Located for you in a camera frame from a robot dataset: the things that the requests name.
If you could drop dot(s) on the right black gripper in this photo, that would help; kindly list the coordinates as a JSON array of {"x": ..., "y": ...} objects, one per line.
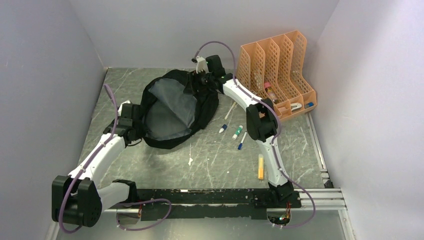
[{"x": 199, "y": 73}]

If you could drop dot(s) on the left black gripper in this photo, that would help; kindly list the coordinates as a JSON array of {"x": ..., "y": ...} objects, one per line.
[{"x": 141, "y": 133}]

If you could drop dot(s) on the black student backpack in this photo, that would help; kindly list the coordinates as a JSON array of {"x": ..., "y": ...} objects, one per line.
[{"x": 169, "y": 116}]

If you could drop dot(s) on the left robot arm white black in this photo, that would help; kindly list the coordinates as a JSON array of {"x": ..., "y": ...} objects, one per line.
[{"x": 75, "y": 198}]

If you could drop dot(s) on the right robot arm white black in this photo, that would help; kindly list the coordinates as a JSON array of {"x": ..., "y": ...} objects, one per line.
[{"x": 262, "y": 124}]

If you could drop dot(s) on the thin white pen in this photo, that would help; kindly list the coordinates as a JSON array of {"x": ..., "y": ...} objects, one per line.
[{"x": 230, "y": 110}]

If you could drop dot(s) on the blue white marker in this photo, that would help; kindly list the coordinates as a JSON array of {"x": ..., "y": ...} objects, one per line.
[{"x": 223, "y": 128}]

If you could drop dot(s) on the pink capped bottle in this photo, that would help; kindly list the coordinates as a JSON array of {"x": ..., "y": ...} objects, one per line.
[{"x": 270, "y": 92}]

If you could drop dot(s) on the green capped white marker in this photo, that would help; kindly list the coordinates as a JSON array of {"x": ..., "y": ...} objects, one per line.
[{"x": 237, "y": 132}]

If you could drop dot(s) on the orange plastic file organizer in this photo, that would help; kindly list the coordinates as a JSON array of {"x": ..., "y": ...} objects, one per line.
[{"x": 278, "y": 60}]

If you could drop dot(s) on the blue capped white pen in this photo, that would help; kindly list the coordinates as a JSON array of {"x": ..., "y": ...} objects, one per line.
[{"x": 242, "y": 141}]

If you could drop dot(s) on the silver stapler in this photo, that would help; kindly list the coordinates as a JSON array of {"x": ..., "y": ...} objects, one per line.
[{"x": 295, "y": 107}]

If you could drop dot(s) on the yellow highlighter marker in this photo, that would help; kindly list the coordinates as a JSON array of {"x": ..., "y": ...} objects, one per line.
[{"x": 260, "y": 171}]

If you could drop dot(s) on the small blue item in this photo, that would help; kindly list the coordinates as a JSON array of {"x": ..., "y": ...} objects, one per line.
[{"x": 308, "y": 105}]

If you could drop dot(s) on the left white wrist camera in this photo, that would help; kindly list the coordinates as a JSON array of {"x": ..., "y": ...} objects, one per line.
[{"x": 122, "y": 105}]

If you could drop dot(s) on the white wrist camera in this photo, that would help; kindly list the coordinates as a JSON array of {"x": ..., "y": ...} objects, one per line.
[
  {"x": 122, "y": 105},
  {"x": 201, "y": 64}
]

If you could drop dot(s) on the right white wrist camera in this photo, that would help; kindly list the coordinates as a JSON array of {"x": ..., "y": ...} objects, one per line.
[{"x": 201, "y": 64}]

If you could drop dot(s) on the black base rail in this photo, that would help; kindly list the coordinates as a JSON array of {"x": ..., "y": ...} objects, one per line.
[{"x": 250, "y": 203}]

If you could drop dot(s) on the aluminium frame rail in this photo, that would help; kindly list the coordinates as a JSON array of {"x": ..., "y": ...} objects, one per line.
[{"x": 312, "y": 199}]

